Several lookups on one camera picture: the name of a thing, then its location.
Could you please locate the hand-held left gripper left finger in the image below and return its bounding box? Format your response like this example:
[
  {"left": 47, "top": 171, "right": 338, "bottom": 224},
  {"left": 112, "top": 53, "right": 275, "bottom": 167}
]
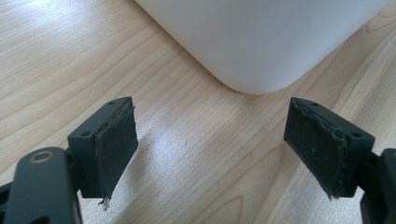
[{"left": 66, "top": 96, "right": 139, "bottom": 210}]

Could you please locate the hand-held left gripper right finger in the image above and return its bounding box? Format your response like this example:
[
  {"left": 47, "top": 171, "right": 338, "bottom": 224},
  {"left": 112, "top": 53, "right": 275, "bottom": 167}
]
[{"left": 283, "top": 96, "right": 376, "bottom": 200}]

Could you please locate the white plastic container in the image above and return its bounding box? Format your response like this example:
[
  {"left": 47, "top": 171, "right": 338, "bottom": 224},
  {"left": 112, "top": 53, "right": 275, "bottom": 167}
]
[{"left": 134, "top": 0, "right": 390, "bottom": 95}]

